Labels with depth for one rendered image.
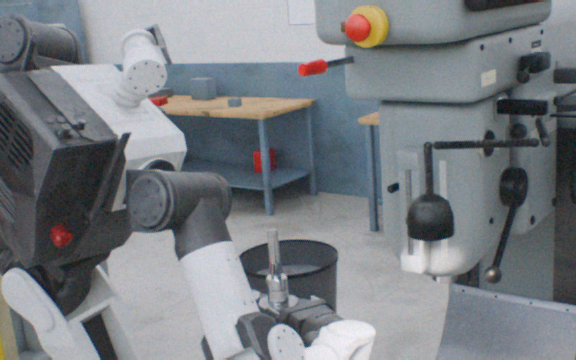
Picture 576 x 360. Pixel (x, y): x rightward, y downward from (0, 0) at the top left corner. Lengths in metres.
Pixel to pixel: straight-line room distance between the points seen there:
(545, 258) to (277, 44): 5.34
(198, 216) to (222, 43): 6.18
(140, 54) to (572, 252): 1.01
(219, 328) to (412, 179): 0.40
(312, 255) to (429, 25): 2.66
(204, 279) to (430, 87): 0.46
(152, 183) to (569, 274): 0.98
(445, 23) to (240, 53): 6.11
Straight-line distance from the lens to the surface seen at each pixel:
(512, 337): 1.78
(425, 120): 1.23
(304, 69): 1.13
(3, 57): 1.38
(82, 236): 1.29
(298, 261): 3.68
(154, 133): 1.23
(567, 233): 1.69
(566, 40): 1.61
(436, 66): 1.17
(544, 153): 1.48
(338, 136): 6.58
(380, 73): 1.22
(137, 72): 1.21
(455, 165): 1.23
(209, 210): 1.14
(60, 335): 1.45
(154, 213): 1.11
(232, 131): 7.34
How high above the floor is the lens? 1.82
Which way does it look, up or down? 14 degrees down
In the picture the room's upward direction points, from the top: 5 degrees counter-clockwise
